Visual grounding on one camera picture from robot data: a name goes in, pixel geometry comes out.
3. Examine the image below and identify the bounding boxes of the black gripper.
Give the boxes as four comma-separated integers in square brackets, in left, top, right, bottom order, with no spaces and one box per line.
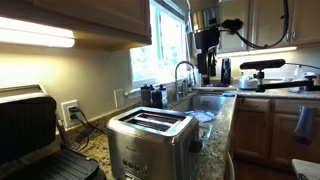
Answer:
[194,26,221,86]

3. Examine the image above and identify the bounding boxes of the clear glass rectangular dish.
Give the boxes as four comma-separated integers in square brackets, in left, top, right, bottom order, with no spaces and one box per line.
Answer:
[198,121,213,141]

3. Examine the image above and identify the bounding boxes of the white kettle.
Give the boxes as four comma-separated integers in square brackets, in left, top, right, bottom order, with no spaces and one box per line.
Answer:
[237,74,260,91]

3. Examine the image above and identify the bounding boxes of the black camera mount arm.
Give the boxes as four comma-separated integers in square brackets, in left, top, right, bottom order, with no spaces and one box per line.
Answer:
[255,69,320,94]

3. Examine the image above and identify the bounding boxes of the stainless steel two-slot toaster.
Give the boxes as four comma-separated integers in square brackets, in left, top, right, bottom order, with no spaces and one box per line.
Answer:
[106,106,204,180]

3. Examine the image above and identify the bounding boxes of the white board corner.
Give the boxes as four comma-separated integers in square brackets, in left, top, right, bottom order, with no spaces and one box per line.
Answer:
[291,158,320,180]

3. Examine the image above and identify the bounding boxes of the wooden upper cabinet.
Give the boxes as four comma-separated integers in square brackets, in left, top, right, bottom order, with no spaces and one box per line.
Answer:
[0,0,153,46]

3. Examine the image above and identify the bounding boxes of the white blank wall plate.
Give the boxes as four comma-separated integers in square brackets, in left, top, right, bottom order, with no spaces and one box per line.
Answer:
[113,88,126,109]

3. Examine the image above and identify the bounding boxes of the wooden lower cabinets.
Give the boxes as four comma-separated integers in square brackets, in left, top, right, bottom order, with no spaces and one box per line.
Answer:
[232,96,320,168]

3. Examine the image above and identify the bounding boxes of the chrome kitchen faucet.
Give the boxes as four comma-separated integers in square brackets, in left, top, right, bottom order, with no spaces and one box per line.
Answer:
[173,60,198,101]

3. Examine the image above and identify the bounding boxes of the under-cabinet light strip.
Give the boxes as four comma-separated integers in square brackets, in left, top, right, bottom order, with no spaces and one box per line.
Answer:
[0,16,76,49]
[216,45,298,59]

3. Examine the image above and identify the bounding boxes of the black toaster power cord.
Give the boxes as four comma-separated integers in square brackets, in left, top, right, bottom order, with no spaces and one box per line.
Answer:
[68,106,108,152]

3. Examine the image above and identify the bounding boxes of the blue plate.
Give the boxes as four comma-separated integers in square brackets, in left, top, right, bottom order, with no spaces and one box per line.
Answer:
[184,109,216,124]

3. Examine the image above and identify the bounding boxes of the blue hanging towel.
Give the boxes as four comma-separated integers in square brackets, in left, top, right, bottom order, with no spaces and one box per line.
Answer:
[293,105,316,145]

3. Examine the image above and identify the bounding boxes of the white cutting board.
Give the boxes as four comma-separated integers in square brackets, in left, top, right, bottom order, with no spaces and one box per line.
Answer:
[191,84,238,93]

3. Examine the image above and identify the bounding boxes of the white wall outlet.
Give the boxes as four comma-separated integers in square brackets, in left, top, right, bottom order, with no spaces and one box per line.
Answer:
[60,99,83,129]

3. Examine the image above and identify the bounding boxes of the steel kitchen sink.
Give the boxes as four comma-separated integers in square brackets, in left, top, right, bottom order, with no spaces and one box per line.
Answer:
[171,92,228,116]

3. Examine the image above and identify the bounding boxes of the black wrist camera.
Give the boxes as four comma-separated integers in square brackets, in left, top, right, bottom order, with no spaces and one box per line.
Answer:
[221,18,245,35]

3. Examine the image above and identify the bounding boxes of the white paper towel roll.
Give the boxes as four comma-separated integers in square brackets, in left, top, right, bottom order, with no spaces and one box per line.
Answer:
[194,68,203,87]

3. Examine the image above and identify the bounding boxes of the wooden upper cabinets with handles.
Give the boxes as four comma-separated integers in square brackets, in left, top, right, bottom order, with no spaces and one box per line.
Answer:
[189,0,320,55]

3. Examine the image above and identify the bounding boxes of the tall black soda maker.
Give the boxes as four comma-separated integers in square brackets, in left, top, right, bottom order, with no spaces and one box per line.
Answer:
[220,57,232,87]

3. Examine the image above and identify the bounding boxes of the black panini grill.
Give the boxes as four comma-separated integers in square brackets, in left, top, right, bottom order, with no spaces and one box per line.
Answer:
[0,83,108,180]

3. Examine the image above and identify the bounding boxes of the black stereo camera bar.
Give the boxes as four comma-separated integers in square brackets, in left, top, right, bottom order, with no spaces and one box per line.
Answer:
[239,58,287,71]

